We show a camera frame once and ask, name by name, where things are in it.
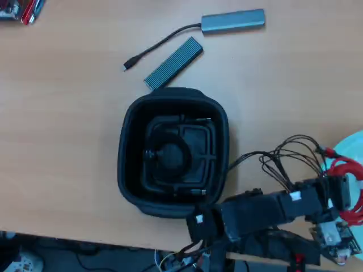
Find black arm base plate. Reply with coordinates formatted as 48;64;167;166
223;226;322;266

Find black camera case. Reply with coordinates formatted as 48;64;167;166
117;87;230;219

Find thin black wire bundle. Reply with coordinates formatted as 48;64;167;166
226;134;330;194

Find ribbed grey SSD enclosure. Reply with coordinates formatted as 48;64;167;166
143;36;204;91

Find black braided charging cable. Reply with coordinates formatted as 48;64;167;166
141;114;214;198

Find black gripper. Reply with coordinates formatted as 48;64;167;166
303;175;352;222

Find printed small box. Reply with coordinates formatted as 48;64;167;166
0;0;21;21

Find circuit board with wires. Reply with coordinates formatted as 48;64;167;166
153;248;212;272

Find black clamp with red buttons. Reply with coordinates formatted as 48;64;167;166
291;253;306;272

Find red braided charging cable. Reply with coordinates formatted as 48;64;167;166
319;146;363;227

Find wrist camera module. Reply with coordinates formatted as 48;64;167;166
308;217;363;266

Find white power strip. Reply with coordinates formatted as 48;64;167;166
0;248;44;272

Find grey USB hub with cable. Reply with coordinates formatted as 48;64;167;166
122;8;267;72

